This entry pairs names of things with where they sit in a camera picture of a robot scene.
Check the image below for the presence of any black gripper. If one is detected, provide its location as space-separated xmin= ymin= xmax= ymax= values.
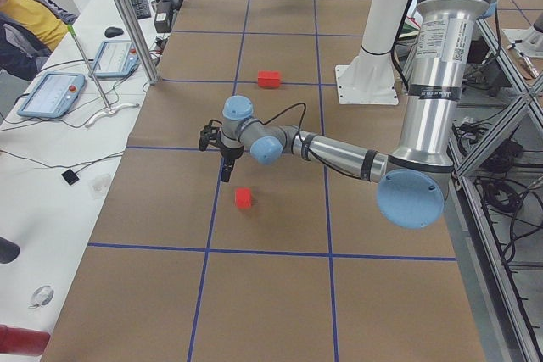
xmin=220 ymin=142 xmax=244 ymax=182

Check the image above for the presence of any red block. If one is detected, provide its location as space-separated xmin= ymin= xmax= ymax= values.
xmin=257 ymin=70 xmax=275 ymax=88
xmin=269 ymin=71 xmax=282 ymax=88
xmin=235 ymin=187 xmax=252 ymax=209

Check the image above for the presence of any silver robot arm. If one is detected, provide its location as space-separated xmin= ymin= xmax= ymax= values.
xmin=215 ymin=0 xmax=496 ymax=229

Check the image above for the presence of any black power adapter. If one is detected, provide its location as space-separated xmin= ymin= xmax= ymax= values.
xmin=154 ymin=1 xmax=173 ymax=34

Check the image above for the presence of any black keyboard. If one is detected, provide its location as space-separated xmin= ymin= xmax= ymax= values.
xmin=125 ymin=0 xmax=152 ymax=20

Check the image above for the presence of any metal rod with base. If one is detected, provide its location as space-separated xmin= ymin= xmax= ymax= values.
xmin=67 ymin=25 xmax=141 ymax=128

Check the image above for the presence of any teach pendant far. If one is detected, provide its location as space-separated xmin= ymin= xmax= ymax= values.
xmin=92 ymin=40 xmax=139 ymax=79

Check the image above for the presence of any teach pendant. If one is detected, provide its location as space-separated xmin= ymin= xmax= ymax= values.
xmin=17 ymin=73 xmax=86 ymax=119
xmin=92 ymin=40 xmax=139 ymax=79

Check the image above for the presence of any black computer mouse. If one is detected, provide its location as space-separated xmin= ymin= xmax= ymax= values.
xmin=104 ymin=26 xmax=124 ymax=38

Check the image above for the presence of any teach pendant near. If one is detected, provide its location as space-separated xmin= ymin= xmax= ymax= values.
xmin=17 ymin=73 xmax=86 ymax=119

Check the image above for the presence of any person in yellow shirt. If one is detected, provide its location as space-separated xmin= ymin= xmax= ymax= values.
xmin=1 ymin=0 xmax=78 ymax=81

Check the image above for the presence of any red cylinder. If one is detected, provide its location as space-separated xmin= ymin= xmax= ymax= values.
xmin=1 ymin=325 xmax=51 ymax=356

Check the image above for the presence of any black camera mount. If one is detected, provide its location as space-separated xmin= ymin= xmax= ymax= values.
xmin=199 ymin=123 xmax=221 ymax=152

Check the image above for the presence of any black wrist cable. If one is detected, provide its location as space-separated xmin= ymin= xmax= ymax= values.
xmin=258 ymin=102 xmax=366 ymax=179

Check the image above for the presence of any aluminium frame post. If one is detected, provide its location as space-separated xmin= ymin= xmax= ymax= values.
xmin=114 ymin=0 xmax=159 ymax=86

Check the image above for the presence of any white pedestal column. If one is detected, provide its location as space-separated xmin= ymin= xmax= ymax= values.
xmin=335 ymin=0 xmax=410 ymax=105

